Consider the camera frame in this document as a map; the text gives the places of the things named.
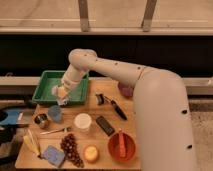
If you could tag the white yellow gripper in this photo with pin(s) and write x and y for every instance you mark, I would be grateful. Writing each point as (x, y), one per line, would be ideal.
(60, 92)

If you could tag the light blue towel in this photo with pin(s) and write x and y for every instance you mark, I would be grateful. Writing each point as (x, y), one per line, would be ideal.
(63, 101)

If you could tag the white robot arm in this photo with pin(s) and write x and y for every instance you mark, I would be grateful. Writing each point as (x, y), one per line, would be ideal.
(163, 123)

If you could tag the blue plastic cup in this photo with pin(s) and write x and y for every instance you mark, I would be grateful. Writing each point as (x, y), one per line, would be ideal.
(54, 112)

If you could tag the small metal cup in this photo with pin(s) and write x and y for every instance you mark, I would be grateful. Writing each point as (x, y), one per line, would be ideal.
(42, 121)

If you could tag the white plastic cup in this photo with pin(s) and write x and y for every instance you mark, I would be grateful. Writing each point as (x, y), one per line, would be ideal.
(83, 122)

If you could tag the green plastic tray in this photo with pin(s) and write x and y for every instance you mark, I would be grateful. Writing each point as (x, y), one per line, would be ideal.
(50, 78)

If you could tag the metal fork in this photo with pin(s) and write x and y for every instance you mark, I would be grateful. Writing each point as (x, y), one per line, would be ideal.
(66, 129)

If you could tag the black rectangular remote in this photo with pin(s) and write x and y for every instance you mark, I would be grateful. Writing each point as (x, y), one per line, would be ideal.
(105, 125)

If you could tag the bunch of dark grapes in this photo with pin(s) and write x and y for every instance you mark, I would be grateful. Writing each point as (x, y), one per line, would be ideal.
(69, 146)

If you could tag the blue black object at left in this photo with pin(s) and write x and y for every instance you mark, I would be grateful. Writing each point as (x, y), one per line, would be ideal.
(9, 123)

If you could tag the yellow banana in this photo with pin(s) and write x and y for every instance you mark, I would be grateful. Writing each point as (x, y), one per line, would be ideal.
(30, 139)

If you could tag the blue sponge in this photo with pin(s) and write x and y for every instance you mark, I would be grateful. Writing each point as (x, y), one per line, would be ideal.
(54, 156)

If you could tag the purple bowl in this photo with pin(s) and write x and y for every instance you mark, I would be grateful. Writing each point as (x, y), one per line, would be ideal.
(125, 91)

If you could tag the yellow round fruit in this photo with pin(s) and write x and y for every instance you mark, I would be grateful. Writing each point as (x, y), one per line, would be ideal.
(91, 153)

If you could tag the orange bowl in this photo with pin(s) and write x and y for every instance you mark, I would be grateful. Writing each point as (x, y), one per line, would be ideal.
(113, 148)

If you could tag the orange carrot piece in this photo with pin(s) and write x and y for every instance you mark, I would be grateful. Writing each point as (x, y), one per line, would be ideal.
(122, 148)

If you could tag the black handled kitchen utensil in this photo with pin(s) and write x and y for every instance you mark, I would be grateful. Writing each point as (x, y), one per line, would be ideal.
(102, 99)

